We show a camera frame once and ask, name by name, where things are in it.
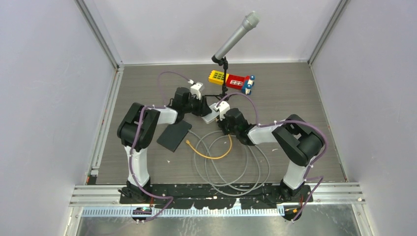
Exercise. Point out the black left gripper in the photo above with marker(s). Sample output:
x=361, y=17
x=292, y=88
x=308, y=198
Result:
x=202, y=103

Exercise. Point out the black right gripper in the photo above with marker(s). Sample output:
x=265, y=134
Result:
x=221, y=124

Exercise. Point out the white network switch box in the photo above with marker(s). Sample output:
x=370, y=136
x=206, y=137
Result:
x=212, y=115

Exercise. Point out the black network switch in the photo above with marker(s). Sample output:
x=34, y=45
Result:
x=173, y=135

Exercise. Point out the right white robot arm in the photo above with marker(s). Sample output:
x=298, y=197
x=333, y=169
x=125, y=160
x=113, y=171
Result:
x=302, y=142

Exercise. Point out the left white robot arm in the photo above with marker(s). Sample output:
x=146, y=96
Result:
x=137, y=129

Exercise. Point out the colourful toy block vehicle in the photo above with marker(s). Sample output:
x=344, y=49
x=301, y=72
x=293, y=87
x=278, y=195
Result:
x=244, y=84

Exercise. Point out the black microphone tripod stand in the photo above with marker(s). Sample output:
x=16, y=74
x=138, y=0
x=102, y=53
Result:
x=224, y=81

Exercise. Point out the grey handheld microphone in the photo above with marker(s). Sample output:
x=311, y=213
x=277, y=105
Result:
x=249, y=22

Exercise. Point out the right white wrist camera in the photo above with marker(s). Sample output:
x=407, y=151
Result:
x=222, y=108

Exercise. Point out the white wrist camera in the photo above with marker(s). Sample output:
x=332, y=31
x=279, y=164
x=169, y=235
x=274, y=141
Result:
x=222, y=108
x=197, y=89

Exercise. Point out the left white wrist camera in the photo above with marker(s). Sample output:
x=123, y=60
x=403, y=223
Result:
x=197, y=89

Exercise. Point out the slotted cable duct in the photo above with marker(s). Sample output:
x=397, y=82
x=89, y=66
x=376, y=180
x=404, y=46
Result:
x=136, y=211

